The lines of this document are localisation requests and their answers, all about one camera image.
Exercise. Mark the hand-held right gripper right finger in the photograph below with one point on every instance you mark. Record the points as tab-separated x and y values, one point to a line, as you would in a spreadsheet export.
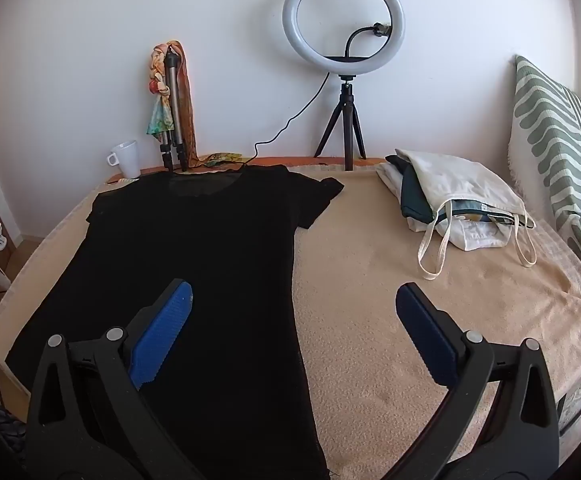
428	335

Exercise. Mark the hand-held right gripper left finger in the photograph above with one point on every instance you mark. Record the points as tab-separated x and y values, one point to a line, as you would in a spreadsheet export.
163	330

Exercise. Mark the black t-shirt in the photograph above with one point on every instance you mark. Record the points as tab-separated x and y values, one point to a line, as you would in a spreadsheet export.
195	240

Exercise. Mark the beige blanket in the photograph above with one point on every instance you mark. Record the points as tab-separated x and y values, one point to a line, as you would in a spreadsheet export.
370	310

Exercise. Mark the dark green cloth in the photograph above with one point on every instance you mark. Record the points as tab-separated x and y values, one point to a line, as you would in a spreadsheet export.
415	200

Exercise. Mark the pale checked bed cover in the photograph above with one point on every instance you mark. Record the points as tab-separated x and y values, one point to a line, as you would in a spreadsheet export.
568	260

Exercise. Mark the cream tote bag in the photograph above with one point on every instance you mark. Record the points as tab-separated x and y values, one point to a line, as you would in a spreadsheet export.
465	180

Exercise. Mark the white mug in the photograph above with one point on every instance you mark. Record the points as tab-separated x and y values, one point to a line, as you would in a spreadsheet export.
128	160

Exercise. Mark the colourful floral scarf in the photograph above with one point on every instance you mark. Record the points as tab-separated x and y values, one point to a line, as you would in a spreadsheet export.
160	115

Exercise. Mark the orange wooden ledge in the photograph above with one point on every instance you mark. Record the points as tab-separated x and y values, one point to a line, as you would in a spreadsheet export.
300	160

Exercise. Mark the orange scarf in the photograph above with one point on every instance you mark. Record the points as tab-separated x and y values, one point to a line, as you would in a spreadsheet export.
188	110

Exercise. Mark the folded grey tripod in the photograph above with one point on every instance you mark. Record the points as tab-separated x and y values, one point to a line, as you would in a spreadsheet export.
174	105

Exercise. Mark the green white patterned pillow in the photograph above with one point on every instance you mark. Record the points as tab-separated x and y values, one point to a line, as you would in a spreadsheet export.
540	125

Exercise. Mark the black mini tripod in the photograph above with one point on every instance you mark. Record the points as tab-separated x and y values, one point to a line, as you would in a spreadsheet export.
349	110

